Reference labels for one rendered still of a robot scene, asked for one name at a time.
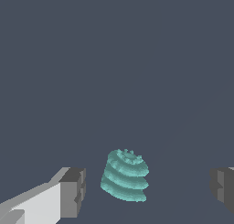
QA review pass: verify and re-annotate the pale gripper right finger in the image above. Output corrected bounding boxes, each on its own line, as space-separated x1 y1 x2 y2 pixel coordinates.
208 166 234 215

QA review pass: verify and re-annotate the teal ridged stacked-ring object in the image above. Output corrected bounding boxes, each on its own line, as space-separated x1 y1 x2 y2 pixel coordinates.
100 148 151 203

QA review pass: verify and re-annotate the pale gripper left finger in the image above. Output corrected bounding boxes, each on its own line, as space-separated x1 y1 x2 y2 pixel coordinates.
0 166 87 224

